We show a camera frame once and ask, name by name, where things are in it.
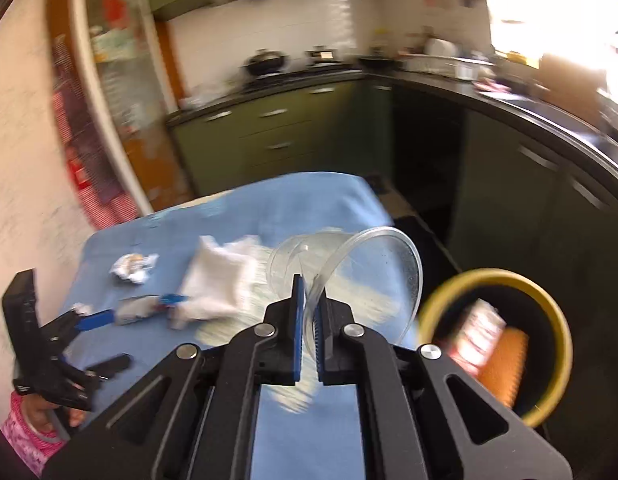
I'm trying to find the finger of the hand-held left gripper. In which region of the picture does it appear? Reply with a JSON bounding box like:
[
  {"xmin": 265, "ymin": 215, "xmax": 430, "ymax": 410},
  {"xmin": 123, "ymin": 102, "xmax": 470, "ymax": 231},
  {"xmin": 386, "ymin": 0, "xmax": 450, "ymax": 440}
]
[
  {"xmin": 81, "ymin": 354, "xmax": 134, "ymax": 384},
  {"xmin": 71, "ymin": 293, "xmax": 191, "ymax": 334}
]

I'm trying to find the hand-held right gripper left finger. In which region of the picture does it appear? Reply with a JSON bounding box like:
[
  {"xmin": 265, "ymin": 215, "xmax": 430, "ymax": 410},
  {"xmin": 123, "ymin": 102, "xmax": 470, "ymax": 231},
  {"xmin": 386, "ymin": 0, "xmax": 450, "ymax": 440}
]
[{"xmin": 41, "ymin": 274, "xmax": 308, "ymax": 480}]

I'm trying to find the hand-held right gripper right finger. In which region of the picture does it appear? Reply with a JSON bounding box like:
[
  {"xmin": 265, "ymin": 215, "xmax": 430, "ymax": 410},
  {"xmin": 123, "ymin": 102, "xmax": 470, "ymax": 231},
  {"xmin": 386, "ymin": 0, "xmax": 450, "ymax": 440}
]
[{"xmin": 313, "ymin": 299, "xmax": 573, "ymax": 480}]

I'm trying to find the white printed snack wrapper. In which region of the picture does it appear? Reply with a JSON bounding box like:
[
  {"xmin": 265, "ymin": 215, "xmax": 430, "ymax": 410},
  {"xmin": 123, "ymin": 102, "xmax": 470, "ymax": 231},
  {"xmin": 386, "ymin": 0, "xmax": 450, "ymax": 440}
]
[{"xmin": 114, "ymin": 295, "xmax": 166, "ymax": 327}]

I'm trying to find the clear plastic cup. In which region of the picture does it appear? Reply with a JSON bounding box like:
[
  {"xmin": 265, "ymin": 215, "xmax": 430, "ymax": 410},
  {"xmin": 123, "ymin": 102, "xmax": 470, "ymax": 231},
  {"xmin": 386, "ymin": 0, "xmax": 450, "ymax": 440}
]
[{"xmin": 267, "ymin": 226, "xmax": 423, "ymax": 348}]

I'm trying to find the red and white milk carton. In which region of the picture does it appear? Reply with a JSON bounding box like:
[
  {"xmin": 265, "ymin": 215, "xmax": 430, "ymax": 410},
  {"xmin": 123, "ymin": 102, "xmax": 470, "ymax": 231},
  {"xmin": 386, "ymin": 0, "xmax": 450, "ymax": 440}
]
[{"xmin": 436, "ymin": 299, "xmax": 507, "ymax": 376}]

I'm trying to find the yellow rimmed black bin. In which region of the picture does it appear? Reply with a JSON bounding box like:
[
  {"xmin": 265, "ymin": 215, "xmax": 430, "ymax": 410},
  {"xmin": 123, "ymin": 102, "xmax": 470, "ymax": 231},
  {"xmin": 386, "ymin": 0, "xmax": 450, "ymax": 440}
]
[{"xmin": 418, "ymin": 268, "xmax": 573, "ymax": 428}]

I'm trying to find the person's left forearm pink sleeve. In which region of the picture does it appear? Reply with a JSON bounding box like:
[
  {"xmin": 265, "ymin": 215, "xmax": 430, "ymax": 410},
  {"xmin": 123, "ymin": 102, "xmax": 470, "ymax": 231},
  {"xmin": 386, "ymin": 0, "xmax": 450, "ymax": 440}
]
[{"xmin": 3, "ymin": 391, "xmax": 64, "ymax": 477}]

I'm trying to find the person's left hand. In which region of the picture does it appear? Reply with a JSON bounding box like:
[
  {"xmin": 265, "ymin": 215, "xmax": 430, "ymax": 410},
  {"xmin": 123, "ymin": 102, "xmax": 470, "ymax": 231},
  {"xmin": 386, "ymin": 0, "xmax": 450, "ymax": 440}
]
[{"xmin": 23, "ymin": 392, "xmax": 90, "ymax": 434}]

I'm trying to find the crumpled white food wrapper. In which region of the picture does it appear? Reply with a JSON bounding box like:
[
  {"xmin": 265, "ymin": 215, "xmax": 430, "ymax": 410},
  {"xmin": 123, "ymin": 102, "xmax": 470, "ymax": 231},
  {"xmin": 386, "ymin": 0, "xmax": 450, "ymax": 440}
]
[{"xmin": 109, "ymin": 252, "xmax": 160, "ymax": 286}]

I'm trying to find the white paper towel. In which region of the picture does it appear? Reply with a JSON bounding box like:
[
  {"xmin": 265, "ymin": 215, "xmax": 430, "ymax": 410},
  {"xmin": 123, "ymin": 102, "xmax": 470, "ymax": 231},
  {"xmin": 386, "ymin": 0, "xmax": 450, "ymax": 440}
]
[{"xmin": 170, "ymin": 234, "xmax": 272, "ymax": 331}]

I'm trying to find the red checked apron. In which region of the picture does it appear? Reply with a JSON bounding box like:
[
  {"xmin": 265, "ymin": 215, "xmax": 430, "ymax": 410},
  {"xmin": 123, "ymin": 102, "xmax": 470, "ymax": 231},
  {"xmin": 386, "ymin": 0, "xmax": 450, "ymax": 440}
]
[{"xmin": 54, "ymin": 95, "xmax": 140, "ymax": 230}]

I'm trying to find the blue printed tablecloth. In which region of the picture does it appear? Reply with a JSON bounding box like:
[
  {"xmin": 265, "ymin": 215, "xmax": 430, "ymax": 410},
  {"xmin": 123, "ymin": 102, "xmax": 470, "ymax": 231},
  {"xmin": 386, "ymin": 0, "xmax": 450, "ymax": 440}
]
[{"xmin": 54, "ymin": 172, "xmax": 395, "ymax": 480}]

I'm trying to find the white floral curtain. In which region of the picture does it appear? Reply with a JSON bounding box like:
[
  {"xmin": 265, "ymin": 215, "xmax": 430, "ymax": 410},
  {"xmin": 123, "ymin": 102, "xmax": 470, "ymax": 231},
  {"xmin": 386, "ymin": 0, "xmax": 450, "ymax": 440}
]
[{"xmin": 0, "ymin": 15, "xmax": 155, "ymax": 411}]

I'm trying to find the orange ribbed sponge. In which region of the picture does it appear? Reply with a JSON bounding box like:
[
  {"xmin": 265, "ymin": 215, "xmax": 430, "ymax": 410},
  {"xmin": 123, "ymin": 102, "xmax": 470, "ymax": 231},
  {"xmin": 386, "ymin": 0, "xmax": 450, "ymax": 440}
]
[{"xmin": 476, "ymin": 327, "xmax": 531, "ymax": 407}]

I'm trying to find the purple checked apron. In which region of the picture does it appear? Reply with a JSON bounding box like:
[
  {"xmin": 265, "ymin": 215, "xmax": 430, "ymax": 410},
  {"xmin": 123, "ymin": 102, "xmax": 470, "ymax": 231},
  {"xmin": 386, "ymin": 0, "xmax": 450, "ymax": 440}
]
[{"xmin": 51, "ymin": 35, "xmax": 126, "ymax": 206}]

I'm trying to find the green kitchen base cabinet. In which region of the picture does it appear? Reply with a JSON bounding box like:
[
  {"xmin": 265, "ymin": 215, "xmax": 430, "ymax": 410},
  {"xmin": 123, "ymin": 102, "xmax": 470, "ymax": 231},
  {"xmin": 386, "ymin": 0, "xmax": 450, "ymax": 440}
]
[{"xmin": 168, "ymin": 80, "xmax": 396, "ymax": 202}]

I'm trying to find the sliding glass door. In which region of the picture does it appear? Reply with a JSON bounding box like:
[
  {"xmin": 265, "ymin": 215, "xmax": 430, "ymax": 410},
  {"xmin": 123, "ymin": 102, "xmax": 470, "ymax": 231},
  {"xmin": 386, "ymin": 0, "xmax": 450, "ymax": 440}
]
[{"xmin": 71, "ymin": 0, "xmax": 201, "ymax": 217}]

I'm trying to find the dark kitchen base cabinet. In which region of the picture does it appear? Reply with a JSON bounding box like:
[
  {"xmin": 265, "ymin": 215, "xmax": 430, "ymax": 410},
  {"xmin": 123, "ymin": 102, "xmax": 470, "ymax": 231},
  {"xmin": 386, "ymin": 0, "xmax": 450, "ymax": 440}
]
[{"xmin": 389, "ymin": 80, "xmax": 618, "ymax": 433}]

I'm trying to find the clear plastic bag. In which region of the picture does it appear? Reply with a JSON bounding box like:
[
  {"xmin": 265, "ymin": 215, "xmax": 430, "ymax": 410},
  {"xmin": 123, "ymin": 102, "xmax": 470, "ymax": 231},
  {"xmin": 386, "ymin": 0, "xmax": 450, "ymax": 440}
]
[{"xmin": 181, "ymin": 82, "xmax": 231, "ymax": 111}]

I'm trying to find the black wok with lid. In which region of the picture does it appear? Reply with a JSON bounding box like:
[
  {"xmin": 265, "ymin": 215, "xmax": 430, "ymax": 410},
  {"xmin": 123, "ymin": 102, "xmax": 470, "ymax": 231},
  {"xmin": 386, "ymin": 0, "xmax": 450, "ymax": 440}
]
[{"xmin": 244, "ymin": 49, "xmax": 292, "ymax": 79}]

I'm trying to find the black frying pan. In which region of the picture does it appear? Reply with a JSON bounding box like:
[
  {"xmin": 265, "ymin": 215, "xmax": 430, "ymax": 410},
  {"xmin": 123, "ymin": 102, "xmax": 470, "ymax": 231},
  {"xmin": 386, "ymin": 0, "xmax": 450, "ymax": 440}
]
[{"xmin": 359, "ymin": 55, "xmax": 405, "ymax": 72}]

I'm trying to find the white dish rack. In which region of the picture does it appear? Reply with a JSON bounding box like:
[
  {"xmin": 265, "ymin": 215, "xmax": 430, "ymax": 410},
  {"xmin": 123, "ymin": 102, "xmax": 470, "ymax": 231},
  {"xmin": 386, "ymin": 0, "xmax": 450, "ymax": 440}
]
[{"xmin": 404, "ymin": 54, "xmax": 496, "ymax": 81}]

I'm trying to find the cardboard box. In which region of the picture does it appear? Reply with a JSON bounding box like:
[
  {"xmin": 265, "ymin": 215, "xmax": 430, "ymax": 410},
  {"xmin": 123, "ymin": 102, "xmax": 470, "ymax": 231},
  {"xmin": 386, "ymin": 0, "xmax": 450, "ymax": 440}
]
[{"xmin": 536, "ymin": 52, "xmax": 608, "ymax": 107}]

